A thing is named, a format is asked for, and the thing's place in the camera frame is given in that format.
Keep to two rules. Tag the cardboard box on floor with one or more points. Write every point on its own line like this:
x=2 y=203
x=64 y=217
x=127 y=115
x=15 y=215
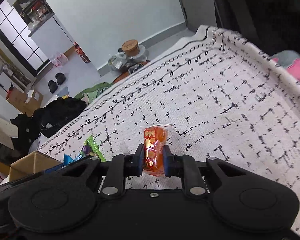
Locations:
x=23 y=103

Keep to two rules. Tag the brown instant noodle cup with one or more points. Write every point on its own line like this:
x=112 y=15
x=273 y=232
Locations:
x=130 y=48

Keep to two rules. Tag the right black slipper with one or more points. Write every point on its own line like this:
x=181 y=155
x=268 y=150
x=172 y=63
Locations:
x=60 y=78

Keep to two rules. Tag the black hanging coat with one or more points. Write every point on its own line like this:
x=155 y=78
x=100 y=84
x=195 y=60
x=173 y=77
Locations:
x=272 y=25

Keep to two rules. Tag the black framed glass door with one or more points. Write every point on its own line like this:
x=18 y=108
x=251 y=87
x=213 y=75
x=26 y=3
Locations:
x=14 y=34

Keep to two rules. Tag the left black slipper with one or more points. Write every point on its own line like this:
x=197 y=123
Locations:
x=53 y=86

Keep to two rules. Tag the black clothes pile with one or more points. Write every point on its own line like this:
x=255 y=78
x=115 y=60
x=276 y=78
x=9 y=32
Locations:
x=46 y=121

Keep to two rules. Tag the pink grey plush toy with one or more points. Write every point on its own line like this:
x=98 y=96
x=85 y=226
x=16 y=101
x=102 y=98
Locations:
x=290 y=60

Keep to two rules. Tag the green cartoon floor mat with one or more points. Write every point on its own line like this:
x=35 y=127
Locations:
x=97 y=89

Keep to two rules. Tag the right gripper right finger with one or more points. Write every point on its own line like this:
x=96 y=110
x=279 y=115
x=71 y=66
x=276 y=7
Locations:
x=190 y=171

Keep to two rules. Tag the brown cardboard box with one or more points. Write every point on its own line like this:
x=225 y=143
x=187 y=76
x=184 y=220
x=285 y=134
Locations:
x=30 y=164

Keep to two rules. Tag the clear plastic trash bag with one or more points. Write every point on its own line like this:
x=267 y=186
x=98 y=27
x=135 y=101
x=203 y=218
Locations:
x=118 y=62

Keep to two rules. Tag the blue triangular snack packet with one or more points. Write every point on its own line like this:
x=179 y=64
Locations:
x=89 y=148

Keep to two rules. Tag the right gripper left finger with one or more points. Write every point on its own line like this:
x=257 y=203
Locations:
x=118 y=169

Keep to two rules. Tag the red oil bottle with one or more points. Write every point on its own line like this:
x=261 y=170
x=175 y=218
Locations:
x=80 y=52

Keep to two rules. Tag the orange jelly snack packet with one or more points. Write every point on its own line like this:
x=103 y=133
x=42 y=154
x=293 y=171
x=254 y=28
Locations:
x=154 y=139

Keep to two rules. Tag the brown round floor mat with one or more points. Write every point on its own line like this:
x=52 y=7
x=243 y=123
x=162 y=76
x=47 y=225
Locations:
x=125 y=74

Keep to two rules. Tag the white black patterned cloth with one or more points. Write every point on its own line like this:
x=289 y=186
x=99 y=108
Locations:
x=218 y=94

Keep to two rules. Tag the black slipper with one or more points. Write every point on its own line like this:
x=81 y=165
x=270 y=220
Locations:
x=60 y=78
x=53 y=86

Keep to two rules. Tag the white cabinet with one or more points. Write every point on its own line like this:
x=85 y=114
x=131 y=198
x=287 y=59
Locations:
x=53 y=39

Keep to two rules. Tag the grey sneaker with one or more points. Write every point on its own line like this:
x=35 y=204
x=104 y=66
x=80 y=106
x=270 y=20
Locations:
x=134 y=68

